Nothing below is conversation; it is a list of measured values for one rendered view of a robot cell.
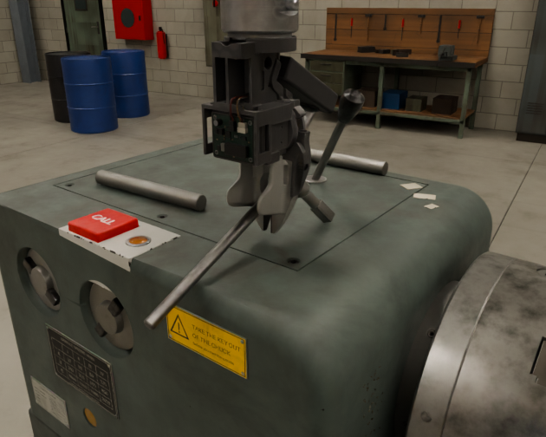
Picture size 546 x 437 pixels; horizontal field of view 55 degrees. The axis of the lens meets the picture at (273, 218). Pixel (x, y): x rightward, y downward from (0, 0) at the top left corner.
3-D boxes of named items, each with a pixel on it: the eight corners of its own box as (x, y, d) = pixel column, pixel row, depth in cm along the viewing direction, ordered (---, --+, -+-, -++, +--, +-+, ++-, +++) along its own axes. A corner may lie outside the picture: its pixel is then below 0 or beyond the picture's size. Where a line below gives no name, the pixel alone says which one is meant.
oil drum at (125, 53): (99, 115, 749) (91, 51, 715) (129, 108, 796) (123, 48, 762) (129, 120, 721) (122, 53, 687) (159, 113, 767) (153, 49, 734)
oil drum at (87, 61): (60, 130, 663) (48, 58, 630) (97, 121, 710) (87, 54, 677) (93, 136, 635) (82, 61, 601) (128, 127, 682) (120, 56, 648)
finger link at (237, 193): (217, 235, 59) (217, 156, 55) (251, 219, 63) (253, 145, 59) (239, 244, 57) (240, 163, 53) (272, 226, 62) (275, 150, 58)
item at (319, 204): (326, 212, 66) (267, 152, 61) (339, 210, 65) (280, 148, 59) (320, 226, 65) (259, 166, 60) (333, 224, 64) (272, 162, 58)
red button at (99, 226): (68, 237, 63) (66, 221, 63) (110, 221, 68) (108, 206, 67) (99, 250, 60) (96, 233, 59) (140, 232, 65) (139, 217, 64)
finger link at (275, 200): (246, 245, 57) (241, 163, 53) (278, 228, 61) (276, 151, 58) (269, 252, 55) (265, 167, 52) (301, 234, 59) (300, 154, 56)
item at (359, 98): (329, 124, 71) (331, 88, 69) (341, 120, 73) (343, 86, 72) (355, 128, 69) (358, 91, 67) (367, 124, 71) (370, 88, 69)
